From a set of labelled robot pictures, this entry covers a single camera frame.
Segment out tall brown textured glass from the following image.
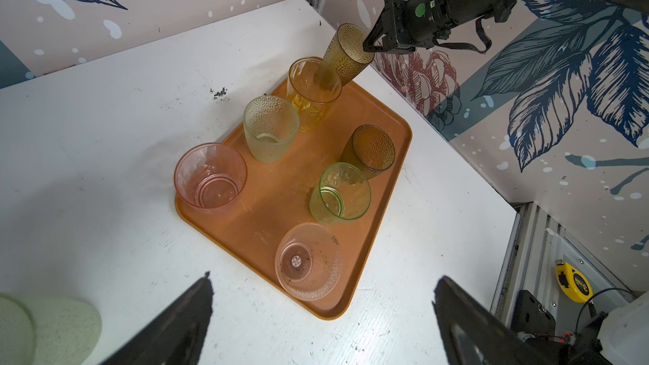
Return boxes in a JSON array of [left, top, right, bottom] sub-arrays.
[[323, 23, 375, 86]]

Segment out tall pale green glass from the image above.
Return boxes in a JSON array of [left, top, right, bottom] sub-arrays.
[[1, 293, 102, 364]]

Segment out brown plastic tray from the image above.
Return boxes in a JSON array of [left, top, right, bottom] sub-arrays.
[[175, 81, 412, 320]]

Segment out yellow tape measure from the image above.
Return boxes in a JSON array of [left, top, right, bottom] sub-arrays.
[[555, 260, 593, 303]]

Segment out pale green textured glass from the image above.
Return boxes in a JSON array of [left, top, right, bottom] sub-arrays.
[[243, 96, 300, 163]]

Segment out yellow clear glass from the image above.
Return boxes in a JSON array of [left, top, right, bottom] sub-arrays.
[[286, 57, 342, 132]]

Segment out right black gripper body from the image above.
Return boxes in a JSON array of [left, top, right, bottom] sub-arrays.
[[380, 0, 451, 54]]

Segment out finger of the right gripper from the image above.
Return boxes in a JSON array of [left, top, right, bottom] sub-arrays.
[[363, 4, 399, 53]]

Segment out short brown textured glass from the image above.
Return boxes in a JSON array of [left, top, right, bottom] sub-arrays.
[[340, 124, 396, 179]]

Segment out bright green clear glass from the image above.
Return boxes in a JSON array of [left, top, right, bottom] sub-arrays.
[[309, 162, 372, 225]]

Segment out pink textured glass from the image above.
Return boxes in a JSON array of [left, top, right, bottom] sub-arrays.
[[275, 222, 342, 302]]

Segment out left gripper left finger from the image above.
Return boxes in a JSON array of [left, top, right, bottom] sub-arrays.
[[104, 273, 214, 364]]

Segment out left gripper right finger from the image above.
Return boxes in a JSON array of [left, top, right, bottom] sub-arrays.
[[432, 276, 550, 364]]

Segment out pink ribbed clear glass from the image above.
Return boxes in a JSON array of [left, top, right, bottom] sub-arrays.
[[173, 143, 248, 213]]

